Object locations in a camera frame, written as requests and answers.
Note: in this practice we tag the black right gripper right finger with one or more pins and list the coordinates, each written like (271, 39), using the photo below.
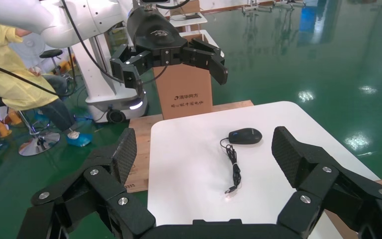
(329, 191)

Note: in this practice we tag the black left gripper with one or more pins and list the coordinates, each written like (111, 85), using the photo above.
(158, 34)

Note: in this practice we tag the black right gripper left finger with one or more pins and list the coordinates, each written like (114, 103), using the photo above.
(102, 184)

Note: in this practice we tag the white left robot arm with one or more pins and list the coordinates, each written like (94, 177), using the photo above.
(79, 16)

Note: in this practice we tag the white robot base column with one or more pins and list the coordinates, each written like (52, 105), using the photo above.
(95, 85)

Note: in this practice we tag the tall printed cardboard box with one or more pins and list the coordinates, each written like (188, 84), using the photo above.
(184, 89)

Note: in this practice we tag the white background table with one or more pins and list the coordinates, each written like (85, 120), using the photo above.
(187, 20)

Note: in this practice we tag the blue shoe cover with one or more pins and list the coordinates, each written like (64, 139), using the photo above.
(80, 140)

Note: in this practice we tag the black stool with chrome base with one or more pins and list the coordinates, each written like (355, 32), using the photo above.
(39, 146)

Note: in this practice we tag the small black round stool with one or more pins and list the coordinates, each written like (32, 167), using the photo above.
(51, 52)

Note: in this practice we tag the white electric fan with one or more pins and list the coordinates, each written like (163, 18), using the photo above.
(29, 43)

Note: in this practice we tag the person in yellow coat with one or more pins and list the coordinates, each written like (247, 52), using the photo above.
(6, 72)

